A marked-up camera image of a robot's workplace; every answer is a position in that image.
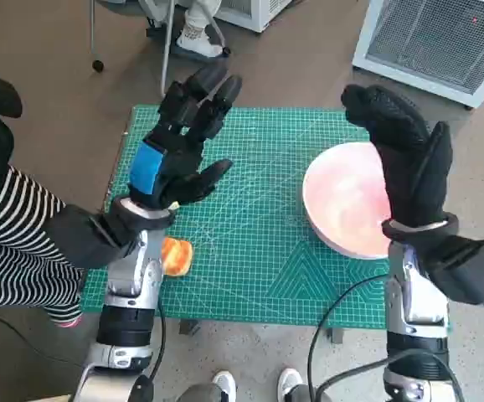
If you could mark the white appliance with grille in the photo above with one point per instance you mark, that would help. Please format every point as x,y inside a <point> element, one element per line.
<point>426,46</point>

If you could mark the grey metal chair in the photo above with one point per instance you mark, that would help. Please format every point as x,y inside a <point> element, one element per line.
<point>167,54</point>

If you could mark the white cabinet with vents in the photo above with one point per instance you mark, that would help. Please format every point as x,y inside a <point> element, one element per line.
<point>263,17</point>

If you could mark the pink bowl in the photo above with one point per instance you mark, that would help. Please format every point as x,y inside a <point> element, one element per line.
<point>342,201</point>

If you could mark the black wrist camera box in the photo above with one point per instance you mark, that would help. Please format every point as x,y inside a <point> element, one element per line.
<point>78,238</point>
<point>464,268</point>

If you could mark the long toasted toy bread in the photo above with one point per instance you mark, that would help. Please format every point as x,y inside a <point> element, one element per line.
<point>179,257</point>

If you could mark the green cutting mat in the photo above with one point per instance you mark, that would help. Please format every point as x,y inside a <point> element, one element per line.
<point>258,209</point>

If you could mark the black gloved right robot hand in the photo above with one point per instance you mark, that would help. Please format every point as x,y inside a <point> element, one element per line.
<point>409,167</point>

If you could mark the white sneaker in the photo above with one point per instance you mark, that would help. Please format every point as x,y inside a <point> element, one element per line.
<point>289,381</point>
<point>224,383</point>

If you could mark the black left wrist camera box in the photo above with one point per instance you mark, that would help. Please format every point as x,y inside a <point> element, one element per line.
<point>78,238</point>

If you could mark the dark grey leg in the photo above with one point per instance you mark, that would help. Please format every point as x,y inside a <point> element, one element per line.
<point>305,394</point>

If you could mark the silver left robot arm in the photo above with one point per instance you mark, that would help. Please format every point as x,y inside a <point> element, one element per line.
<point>129,289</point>

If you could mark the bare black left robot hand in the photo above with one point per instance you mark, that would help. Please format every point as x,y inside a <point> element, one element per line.
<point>171,159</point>

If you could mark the person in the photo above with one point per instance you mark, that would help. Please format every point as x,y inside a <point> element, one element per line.
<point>196,42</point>
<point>11,243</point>

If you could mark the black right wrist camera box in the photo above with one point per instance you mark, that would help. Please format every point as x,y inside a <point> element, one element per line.
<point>464,268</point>

